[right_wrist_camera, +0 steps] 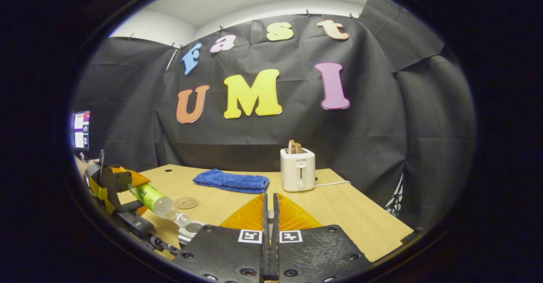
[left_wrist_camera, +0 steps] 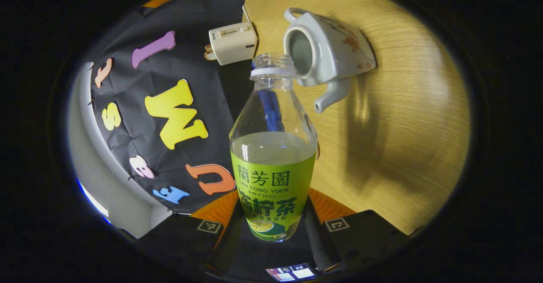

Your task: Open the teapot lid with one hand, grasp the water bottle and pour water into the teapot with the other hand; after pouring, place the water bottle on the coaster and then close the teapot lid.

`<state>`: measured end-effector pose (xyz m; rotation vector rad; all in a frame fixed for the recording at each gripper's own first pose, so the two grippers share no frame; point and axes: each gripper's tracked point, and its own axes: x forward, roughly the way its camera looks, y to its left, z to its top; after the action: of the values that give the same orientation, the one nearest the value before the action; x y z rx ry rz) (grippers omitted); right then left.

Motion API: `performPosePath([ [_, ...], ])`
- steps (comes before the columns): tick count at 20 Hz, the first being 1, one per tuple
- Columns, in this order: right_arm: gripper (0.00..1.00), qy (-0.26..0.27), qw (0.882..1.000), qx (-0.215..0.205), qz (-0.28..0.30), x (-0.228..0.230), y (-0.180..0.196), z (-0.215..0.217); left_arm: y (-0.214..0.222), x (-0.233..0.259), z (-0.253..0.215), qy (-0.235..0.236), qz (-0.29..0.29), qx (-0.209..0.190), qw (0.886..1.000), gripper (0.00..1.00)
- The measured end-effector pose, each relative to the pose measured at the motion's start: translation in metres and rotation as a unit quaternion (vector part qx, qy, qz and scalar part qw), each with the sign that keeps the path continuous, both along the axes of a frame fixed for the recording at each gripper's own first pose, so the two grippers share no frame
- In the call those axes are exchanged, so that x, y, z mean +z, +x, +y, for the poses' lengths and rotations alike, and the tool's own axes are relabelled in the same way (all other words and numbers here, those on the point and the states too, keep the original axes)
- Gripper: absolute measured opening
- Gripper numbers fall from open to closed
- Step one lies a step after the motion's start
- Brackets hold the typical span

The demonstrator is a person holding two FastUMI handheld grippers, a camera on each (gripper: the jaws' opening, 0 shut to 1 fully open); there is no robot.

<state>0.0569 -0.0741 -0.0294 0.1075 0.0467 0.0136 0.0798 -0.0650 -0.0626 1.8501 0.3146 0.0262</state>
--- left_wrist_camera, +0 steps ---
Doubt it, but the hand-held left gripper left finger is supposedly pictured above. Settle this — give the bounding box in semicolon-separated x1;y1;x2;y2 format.
136;190;246;276

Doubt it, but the white toaster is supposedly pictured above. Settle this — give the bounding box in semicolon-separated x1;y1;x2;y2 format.
209;22;258;66

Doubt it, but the black backdrop cloth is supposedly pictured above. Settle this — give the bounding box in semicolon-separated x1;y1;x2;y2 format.
81;0;255;216

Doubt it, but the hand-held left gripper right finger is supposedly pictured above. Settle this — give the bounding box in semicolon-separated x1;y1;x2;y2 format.
302;188;410;274

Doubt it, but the green label water bottle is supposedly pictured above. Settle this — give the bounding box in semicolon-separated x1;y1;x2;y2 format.
229;53;319;243

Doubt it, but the computer monitor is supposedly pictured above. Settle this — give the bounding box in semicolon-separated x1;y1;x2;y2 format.
266;263;316;283

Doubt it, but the white porcelain teacup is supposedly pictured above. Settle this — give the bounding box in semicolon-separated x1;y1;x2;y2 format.
283;7;377;114

